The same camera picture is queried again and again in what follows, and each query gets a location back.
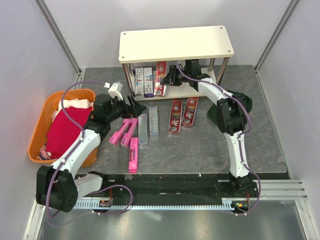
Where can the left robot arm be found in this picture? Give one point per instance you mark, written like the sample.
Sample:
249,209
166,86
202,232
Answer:
56,185

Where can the pink toothpaste box left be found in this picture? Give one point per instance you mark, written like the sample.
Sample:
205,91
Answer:
117,136

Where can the white pink cloth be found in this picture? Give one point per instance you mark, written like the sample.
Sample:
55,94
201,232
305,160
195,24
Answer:
75,103

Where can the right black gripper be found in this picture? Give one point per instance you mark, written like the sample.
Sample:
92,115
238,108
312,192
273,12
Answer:
171,79

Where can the silver Protefix toothpaste box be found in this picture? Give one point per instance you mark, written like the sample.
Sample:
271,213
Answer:
153,121

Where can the pink toothpaste box middle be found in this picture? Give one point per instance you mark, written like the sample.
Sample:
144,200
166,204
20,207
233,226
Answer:
125,142

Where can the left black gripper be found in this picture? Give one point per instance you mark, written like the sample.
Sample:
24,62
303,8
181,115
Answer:
135,108

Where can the silver toothpaste box small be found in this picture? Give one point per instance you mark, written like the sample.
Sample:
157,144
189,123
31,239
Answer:
142,130

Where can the purple silver toothpaste box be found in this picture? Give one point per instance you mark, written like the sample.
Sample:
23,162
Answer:
148,82
139,81

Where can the red 3d toothpaste box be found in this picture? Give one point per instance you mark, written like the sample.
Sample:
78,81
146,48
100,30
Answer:
188,117
174,126

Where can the pink toothpaste box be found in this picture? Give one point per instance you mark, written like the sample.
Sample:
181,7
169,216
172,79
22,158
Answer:
117,136
133,155
125,142

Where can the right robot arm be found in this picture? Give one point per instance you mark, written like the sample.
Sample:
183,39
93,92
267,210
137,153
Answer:
229,112

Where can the silver red toothpaste box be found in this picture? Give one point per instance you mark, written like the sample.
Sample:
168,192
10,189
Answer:
161,71

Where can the orange plastic bin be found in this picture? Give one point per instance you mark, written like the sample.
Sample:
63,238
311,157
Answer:
44,122

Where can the pink toothpaste box lower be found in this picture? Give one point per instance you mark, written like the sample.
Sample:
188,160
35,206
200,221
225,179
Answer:
133,155

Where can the white two-tier shelf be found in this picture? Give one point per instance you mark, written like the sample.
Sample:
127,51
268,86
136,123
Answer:
176,44

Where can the black baseball cap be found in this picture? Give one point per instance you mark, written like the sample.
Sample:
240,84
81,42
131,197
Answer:
246,101

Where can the red cloth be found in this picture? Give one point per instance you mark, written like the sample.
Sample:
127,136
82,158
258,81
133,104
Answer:
63,132

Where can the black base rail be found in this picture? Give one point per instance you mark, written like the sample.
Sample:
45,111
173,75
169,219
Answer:
215,185

